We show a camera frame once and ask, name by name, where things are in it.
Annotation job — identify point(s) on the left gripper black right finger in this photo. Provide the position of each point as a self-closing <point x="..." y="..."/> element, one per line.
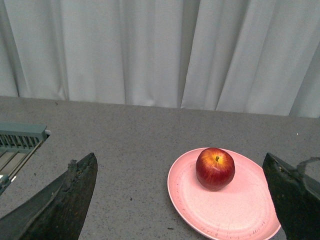
<point x="295" y="196"/>

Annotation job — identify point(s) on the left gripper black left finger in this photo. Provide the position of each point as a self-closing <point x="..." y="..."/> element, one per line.
<point x="58" y="211"/>

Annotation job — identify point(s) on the red apple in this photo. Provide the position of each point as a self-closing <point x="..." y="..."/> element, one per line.
<point x="215" y="168"/>

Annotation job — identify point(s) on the pink plate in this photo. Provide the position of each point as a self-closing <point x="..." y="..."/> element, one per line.
<point x="243" y="210"/>

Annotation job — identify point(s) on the grey-green dish rack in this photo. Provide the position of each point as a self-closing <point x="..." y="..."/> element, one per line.
<point x="18" y="142"/>

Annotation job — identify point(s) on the white curtain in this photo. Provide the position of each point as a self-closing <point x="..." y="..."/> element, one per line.
<point x="247" y="56"/>

